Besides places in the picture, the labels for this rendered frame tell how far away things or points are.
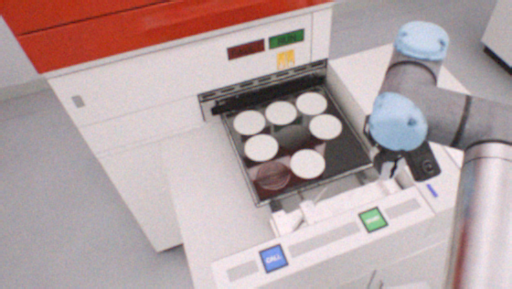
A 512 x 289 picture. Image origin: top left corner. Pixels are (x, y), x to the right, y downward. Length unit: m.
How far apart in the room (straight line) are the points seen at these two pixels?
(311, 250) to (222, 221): 0.31
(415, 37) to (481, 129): 0.16
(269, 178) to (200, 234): 0.25
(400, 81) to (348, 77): 0.78
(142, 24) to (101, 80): 0.23
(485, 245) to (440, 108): 0.18
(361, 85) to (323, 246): 0.56
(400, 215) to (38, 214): 1.93
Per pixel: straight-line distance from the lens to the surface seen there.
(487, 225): 0.47
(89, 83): 1.21
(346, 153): 1.21
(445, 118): 0.55
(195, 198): 1.24
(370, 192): 1.17
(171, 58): 1.19
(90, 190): 2.45
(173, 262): 2.09
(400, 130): 0.54
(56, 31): 1.06
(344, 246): 1.00
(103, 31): 1.06
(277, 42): 1.25
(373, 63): 1.40
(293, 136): 1.24
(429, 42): 0.61
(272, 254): 0.98
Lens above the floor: 1.87
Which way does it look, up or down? 50 degrees down
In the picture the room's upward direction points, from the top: 2 degrees counter-clockwise
